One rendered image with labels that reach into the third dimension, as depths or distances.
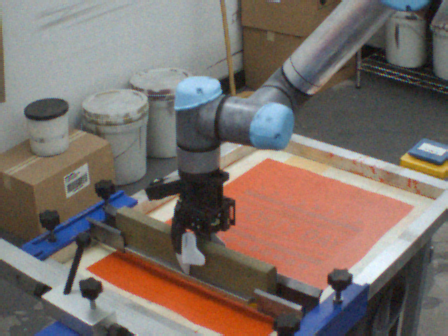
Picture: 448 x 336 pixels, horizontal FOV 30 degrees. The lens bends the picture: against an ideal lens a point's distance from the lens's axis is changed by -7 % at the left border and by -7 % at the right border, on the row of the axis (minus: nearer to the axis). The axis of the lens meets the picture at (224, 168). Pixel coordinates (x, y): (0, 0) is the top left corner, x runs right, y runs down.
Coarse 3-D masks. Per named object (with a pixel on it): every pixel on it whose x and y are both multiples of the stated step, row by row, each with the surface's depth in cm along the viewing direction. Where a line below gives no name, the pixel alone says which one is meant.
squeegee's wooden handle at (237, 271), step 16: (128, 208) 167; (128, 224) 165; (144, 224) 162; (160, 224) 161; (128, 240) 167; (144, 240) 164; (160, 240) 161; (160, 256) 162; (208, 256) 154; (224, 256) 152; (240, 256) 151; (192, 272) 158; (208, 272) 155; (224, 272) 153; (240, 272) 150; (256, 272) 148; (272, 272) 148; (240, 288) 152; (256, 288) 149; (272, 288) 149
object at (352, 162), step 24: (288, 144) 210; (312, 144) 207; (360, 168) 199; (384, 168) 195; (144, 192) 187; (432, 192) 188; (432, 216) 175; (408, 240) 167; (48, 264) 161; (384, 264) 159; (144, 312) 148
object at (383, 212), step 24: (336, 192) 193; (360, 192) 193; (360, 216) 183; (384, 216) 183; (360, 240) 174; (336, 264) 167; (192, 288) 161; (192, 312) 154; (216, 312) 154; (240, 312) 153
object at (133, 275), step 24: (264, 168) 204; (288, 168) 204; (240, 192) 194; (288, 192) 193; (312, 192) 193; (96, 264) 168; (120, 264) 168; (144, 264) 168; (120, 288) 161; (144, 288) 161; (168, 288) 161
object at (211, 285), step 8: (128, 248) 166; (136, 248) 166; (136, 256) 165; (144, 256) 163; (152, 256) 163; (160, 264) 161; (168, 264) 161; (176, 272) 159; (192, 280) 157; (200, 280) 156; (208, 280) 156; (208, 288) 155; (216, 288) 154; (224, 288) 154; (232, 296) 152; (240, 296) 151; (248, 296) 151; (248, 304) 150
